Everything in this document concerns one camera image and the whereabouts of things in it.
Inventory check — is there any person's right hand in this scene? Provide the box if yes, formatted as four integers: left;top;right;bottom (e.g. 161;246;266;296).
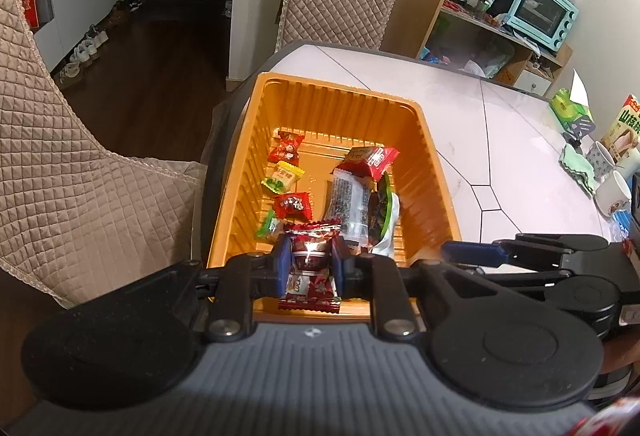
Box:
600;309;640;374

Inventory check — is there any orange plastic tray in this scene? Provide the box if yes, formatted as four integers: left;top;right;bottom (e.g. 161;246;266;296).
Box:
206;72;463;323

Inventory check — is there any patterned mug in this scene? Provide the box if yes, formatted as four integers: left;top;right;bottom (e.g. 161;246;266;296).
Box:
585;141;619;182

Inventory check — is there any small red cartoon candy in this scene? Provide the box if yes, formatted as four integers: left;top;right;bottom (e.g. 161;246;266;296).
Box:
267;129;306;166

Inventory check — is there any red and green candy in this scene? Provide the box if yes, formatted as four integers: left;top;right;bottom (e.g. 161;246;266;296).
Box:
255;209;282;240

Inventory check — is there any white cartoon mug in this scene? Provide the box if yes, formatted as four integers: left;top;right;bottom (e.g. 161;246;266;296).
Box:
592;168;634;217

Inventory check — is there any green cloth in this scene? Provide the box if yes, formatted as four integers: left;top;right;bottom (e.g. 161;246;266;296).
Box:
559;143;599;195

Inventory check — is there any wooden shelf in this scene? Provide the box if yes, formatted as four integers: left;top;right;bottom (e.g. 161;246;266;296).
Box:
382;0;574;96

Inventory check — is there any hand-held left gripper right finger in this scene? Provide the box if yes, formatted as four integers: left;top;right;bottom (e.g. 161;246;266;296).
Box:
330;235;506;340

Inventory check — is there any grey slotted holder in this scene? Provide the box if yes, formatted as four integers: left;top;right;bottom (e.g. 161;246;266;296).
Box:
562;113;596;152

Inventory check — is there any yellow food box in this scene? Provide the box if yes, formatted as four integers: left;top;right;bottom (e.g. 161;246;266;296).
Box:
600;95;640;163

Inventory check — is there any teal toaster oven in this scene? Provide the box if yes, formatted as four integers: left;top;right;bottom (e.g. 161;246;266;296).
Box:
502;0;579;56

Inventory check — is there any red patterned clothing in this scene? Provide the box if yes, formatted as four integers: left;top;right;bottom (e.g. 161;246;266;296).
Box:
567;396;640;436

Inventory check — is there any large red snack packet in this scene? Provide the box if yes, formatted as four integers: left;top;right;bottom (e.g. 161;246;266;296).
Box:
367;146;401;181

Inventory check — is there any red clear-window candy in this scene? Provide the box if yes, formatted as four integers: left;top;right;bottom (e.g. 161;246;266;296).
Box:
277;221;344;315

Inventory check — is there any row of shoes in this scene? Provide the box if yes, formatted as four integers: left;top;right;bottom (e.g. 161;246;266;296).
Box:
59;0;144;90

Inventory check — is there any clear bottle with blue label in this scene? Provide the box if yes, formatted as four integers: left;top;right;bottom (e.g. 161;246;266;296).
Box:
609;210;634;243

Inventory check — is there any green and silver snack packet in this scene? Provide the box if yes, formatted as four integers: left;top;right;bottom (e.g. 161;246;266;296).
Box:
367;171;401;257

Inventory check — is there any red candy wrapper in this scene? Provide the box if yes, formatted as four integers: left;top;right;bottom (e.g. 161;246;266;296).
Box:
272;191;314;221

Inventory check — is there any green tissue pack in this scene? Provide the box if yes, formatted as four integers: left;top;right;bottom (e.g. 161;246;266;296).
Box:
549;69;594;130

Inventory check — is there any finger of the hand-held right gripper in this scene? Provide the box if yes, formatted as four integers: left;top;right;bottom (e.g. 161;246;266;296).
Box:
470;266;574;290
441;233;610;269

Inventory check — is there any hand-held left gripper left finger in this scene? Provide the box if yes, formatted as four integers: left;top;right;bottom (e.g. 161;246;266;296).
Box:
107;233;293;344

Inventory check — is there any black seaweed packet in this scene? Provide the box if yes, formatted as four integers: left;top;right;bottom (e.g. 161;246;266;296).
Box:
323;168;374;240

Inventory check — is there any yellow and green candy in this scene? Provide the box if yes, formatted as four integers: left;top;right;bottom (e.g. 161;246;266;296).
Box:
262;161;305;194

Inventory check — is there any red and gold snack packet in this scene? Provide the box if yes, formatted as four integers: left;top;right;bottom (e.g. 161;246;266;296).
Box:
336;146;376;177

